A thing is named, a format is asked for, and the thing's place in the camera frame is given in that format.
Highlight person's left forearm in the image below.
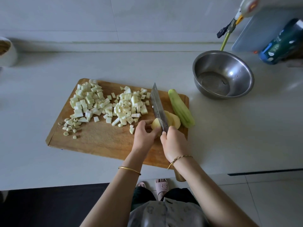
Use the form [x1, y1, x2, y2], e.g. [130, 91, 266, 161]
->
[80, 157, 143, 227]

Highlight white patterned garment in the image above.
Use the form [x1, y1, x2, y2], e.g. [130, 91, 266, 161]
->
[127, 197, 209, 227]

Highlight pile of garlic cloves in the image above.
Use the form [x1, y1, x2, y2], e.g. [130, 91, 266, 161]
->
[57, 117, 82, 140]

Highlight white bowl of noodles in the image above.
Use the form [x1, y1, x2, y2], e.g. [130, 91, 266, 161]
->
[0, 37, 20, 68]

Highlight braided cord bracelet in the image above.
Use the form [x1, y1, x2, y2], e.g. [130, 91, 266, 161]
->
[167, 154, 194, 170]

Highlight deep stainless steel bowl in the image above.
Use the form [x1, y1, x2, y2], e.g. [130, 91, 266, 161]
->
[192, 50, 255, 100]

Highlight wall tap with hose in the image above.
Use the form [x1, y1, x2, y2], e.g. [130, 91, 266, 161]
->
[217, 19, 237, 39]

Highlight gold bangle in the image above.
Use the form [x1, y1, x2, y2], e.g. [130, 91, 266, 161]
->
[118, 166, 142, 176]

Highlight dark green bottle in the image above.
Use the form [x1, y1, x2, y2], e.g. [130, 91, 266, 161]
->
[259, 18, 303, 65]

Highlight peeled green cucumber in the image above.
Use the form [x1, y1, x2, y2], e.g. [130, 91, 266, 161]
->
[168, 89, 196, 129]

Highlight peeled yellow potato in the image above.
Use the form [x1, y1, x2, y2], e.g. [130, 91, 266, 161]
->
[151, 110, 181, 131]

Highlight wooden cutting board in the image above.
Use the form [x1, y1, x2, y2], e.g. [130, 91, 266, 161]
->
[45, 78, 190, 169]

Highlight cleaver with wooden handle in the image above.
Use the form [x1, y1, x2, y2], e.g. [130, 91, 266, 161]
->
[151, 83, 186, 183]

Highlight person's right foot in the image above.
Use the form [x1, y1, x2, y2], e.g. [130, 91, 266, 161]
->
[155, 178, 169, 201]

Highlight pile of white diced vegetable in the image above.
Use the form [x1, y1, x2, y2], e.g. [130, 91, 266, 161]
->
[105, 86, 152, 135]

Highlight person's right forearm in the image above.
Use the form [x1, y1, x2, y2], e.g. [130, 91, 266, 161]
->
[173, 156, 258, 227]

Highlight person's left hand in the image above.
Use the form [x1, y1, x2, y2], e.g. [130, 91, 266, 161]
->
[130, 120, 162, 161]

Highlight dark green trousers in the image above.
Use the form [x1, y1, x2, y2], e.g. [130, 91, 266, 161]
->
[130, 186, 202, 211]

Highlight light blue plastic board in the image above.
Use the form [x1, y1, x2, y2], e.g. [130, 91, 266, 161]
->
[231, 7, 303, 54]

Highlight person's right hand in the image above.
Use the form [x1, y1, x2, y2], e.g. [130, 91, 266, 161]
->
[160, 125, 191, 164]

